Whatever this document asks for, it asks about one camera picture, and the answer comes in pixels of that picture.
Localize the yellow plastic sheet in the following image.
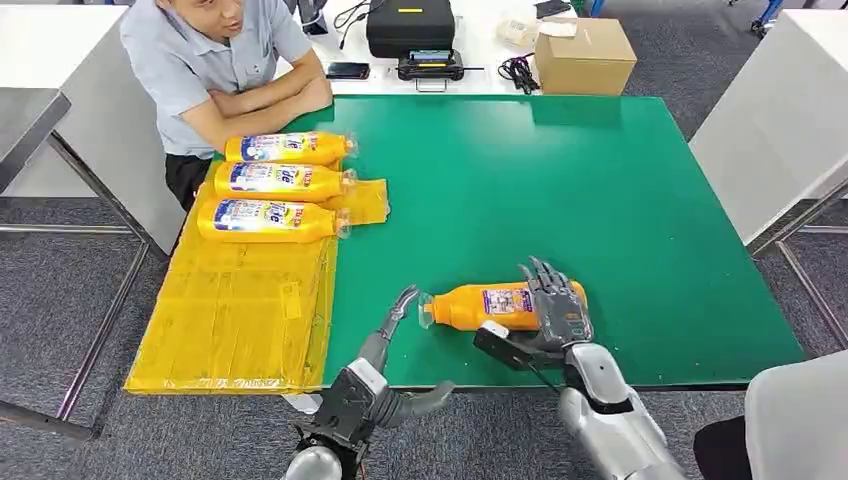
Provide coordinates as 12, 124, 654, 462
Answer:
123, 155, 392, 397

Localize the green table mat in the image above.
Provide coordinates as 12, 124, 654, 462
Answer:
281, 94, 806, 391

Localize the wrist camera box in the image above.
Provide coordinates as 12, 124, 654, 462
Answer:
311, 357, 391, 452
472, 320, 568, 374

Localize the black carry case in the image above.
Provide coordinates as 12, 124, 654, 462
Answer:
365, 0, 457, 60

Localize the brown cardboard box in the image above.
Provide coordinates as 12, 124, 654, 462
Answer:
533, 17, 639, 98

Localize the steel table frame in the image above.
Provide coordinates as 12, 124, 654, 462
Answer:
0, 135, 157, 442
748, 178, 848, 352

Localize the black smartphone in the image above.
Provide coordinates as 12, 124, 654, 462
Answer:
325, 62, 372, 81

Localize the black handheld controller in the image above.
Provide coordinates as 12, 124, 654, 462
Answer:
396, 49, 486, 93

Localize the person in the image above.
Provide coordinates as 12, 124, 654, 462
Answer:
119, 0, 335, 212
692, 349, 848, 480

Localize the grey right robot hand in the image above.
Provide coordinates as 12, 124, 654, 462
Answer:
518, 256, 595, 353

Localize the black device stand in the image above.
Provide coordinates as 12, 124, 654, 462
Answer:
296, 0, 329, 38

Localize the blue metal frame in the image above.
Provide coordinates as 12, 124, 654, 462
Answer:
750, 0, 788, 34

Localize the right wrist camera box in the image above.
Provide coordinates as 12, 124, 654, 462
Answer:
472, 320, 568, 374

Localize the coiled black cable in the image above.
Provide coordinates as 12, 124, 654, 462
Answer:
498, 54, 541, 96

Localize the orange detergent bottle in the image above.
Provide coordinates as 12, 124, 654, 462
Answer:
196, 197, 352, 244
417, 280, 590, 333
213, 160, 359, 203
223, 131, 359, 167

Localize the grey desk top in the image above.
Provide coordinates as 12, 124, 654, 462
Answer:
0, 87, 72, 193

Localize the black power cable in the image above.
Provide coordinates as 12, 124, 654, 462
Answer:
333, 0, 389, 51

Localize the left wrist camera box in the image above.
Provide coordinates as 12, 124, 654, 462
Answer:
311, 357, 391, 452

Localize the white table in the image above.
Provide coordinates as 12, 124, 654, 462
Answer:
0, 5, 188, 257
274, 0, 598, 98
688, 9, 848, 248

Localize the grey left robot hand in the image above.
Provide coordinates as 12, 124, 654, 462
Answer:
357, 284, 458, 431

